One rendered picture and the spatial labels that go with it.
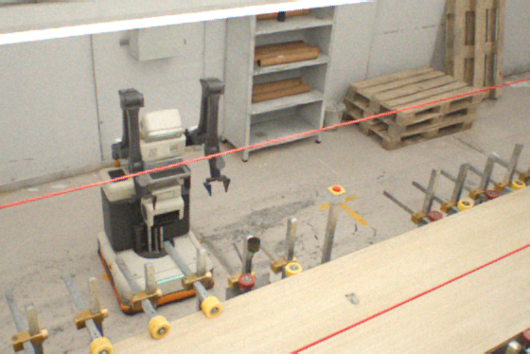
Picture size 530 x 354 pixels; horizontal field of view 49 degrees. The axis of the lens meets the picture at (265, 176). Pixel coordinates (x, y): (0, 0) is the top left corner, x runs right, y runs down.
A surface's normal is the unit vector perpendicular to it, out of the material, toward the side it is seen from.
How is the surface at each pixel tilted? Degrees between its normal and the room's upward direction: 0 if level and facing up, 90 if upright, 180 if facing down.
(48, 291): 0
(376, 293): 0
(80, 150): 90
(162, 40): 90
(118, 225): 90
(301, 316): 0
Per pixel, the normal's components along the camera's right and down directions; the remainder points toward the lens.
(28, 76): 0.53, 0.48
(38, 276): 0.07, -0.84
